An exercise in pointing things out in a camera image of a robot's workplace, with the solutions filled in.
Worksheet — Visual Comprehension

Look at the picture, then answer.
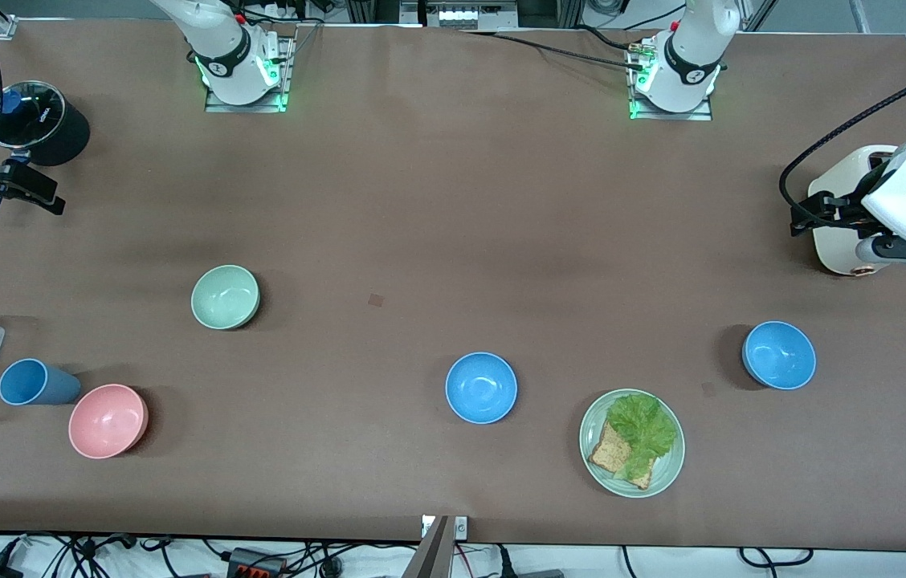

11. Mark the blue bowl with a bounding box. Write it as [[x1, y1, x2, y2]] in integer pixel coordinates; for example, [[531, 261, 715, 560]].
[[742, 321, 817, 391], [445, 352, 518, 425]]

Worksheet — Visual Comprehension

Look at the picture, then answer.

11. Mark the green bowl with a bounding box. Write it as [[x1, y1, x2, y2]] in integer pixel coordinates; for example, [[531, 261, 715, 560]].
[[191, 265, 261, 331]]

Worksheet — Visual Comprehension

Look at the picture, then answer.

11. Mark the pink bowl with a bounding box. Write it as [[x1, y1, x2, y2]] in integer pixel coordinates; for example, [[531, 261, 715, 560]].
[[68, 384, 149, 460]]

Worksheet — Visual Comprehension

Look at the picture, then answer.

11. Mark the white toaster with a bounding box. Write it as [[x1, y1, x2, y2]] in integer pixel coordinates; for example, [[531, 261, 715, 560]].
[[808, 144, 904, 276]]

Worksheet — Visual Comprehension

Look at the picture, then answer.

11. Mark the glass lid blue knob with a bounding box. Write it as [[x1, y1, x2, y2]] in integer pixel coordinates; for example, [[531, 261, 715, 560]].
[[0, 80, 67, 151]]

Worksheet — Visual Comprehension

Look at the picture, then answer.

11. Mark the blue cup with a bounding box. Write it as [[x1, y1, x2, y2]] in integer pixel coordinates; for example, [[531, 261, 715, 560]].
[[0, 358, 83, 406]]

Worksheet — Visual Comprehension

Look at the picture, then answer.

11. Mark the green lettuce leaf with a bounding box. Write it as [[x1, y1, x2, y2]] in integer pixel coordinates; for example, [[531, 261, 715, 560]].
[[607, 393, 677, 482]]

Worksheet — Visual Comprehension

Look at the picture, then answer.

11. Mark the green plate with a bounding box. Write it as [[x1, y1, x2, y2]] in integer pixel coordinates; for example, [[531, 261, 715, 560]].
[[579, 389, 686, 499]]

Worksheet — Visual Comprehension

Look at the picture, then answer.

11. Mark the brown bread slice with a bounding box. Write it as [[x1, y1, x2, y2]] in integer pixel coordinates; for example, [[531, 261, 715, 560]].
[[588, 421, 655, 490]]

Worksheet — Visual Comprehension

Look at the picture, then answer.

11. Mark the white power strip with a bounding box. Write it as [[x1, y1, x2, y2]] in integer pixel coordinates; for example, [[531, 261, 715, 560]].
[[421, 0, 502, 29]]

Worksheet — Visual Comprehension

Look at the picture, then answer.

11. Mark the black red power strip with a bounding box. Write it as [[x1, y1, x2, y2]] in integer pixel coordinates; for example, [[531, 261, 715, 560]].
[[226, 547, 287, 578]]

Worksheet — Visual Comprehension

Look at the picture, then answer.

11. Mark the black pot blue handle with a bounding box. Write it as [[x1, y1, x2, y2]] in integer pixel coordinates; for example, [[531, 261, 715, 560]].
[[0, 80, 91, 219]]

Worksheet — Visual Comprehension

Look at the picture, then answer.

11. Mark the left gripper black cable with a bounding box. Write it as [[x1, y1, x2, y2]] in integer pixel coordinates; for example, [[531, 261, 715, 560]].
[[779, 58, 906, 230]]

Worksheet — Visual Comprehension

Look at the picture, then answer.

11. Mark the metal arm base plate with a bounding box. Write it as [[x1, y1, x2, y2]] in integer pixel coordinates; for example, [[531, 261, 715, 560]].
[[628, 40, 713, 121], [204, 36, 295, 113]]

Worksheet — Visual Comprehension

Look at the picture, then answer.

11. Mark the black table cable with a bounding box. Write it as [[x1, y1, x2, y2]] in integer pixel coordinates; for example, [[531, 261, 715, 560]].
[[461, 28, 647, 69]]

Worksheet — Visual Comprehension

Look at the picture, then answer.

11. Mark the white metal bracket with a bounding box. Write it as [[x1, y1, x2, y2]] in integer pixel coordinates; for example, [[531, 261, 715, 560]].
[[421, 515, 468, 539]]

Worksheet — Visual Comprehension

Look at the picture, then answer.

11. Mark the grey camera pole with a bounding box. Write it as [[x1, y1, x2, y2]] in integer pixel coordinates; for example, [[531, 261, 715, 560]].
[[401, 514, 458, 578]]

